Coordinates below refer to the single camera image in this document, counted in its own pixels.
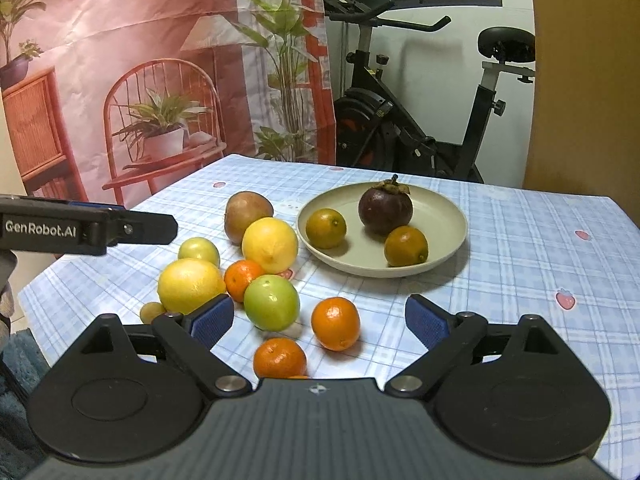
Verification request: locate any green apple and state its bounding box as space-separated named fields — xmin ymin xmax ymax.
xmin=243 ymin=274 xmax=300 ymax=332

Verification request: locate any large yellow lemon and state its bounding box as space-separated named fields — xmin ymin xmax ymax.
xmin=157 ymin=258 xmax=227 ymax=314

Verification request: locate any brown passion fruit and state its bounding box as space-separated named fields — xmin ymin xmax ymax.
xmin=224 ymin=191 xmax=273 ymax=245

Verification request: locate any blue plaid tablecloth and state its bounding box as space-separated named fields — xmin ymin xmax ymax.
xmin=17 ymin=155 xmax=639 ymax=479

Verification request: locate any dark orange citrus right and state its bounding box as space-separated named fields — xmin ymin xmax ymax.
xmin=384 ymin=226 xmax=428 ymax=266

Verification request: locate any printed room backdrop cloth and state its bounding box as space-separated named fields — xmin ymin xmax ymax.
xmin=1 ymin=0 xmax=336 ymax=206

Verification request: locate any wooden door panel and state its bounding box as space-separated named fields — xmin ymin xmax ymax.
xmin=524 ymin=0 xmax=639 ymax=221

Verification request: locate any orange tangerine bottom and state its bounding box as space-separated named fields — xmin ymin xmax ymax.
xmin=253 ymin=338 xmax=307 ymax=378

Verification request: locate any beige round plate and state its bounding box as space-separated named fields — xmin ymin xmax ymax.
xmin=296 ymin=181 xmax=470 ymax=280

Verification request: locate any dark purple mangosteen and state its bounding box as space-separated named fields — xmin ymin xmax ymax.
xmin=358 ymin=174 xmax=413 ymax=236

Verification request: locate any orange tangerine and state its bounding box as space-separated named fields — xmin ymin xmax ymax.
xmin=253 ymin=338 xmax=307 ymax=378
xmin=311 ymin=297 xmax=360 ymax=352
xmin=224 ymin=259 xmax=265 ymax=304

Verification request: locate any small yellow-green lime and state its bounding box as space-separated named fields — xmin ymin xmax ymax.
xmin=178 ymin=237 xmax=220 ymax=266

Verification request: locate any dark green-orange citrus left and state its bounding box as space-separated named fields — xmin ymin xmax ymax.
xmin=305 ymin=208 xmax=347 ymax=249

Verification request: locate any grey gloved hand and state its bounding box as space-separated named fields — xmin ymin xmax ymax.
xmin=0 ymin=249 xmax=17 ymax=330

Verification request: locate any black exercise bike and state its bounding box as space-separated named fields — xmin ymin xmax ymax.
xmin=323 ymin=0 xmax=536 ymax=184

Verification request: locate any small tan longan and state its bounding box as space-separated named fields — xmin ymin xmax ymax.
xmin=139 ymin=301 xmax=166 ymax=324

